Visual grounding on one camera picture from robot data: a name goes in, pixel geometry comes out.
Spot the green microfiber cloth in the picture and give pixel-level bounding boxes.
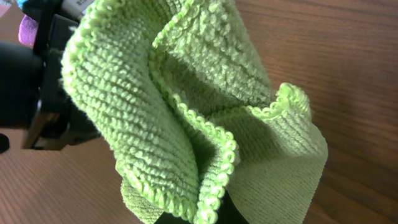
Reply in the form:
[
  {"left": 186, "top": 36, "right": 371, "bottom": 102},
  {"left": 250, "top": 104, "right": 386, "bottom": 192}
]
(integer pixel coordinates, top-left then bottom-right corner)
[{"left": 62, "top": 0, "right": 328, "bottom": 223}]

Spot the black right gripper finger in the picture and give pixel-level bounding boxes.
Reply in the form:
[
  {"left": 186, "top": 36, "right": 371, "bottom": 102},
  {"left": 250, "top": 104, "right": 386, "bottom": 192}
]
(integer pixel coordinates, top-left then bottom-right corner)
[{"left": 155, "top": 192, "right": 249, "bottom": 224}]

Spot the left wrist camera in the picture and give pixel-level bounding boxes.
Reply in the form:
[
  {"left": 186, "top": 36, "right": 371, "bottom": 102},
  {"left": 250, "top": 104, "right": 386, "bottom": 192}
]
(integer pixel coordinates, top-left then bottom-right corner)
[{"left": 60, "top": 0, "right": 94, "bottom": 21}]

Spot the blue folded cloth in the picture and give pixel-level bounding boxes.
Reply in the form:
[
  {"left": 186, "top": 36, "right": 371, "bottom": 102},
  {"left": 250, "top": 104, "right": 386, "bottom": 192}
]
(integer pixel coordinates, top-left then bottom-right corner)
[{"left": 16, "top": 0, "right": 28, "bottom": 9}]

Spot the purple folded cloth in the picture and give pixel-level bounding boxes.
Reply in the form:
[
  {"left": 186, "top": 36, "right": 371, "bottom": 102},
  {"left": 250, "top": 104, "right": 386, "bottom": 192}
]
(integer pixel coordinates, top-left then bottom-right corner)
[{"left": 18, "top": 15, "right": 39, "bottom": 46}]

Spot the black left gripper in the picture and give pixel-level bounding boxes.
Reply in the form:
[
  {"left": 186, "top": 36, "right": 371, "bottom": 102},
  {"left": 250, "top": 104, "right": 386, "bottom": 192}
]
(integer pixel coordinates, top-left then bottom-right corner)
[{"left": 1, "top": 0, "right": 100, "bottom": 151}]

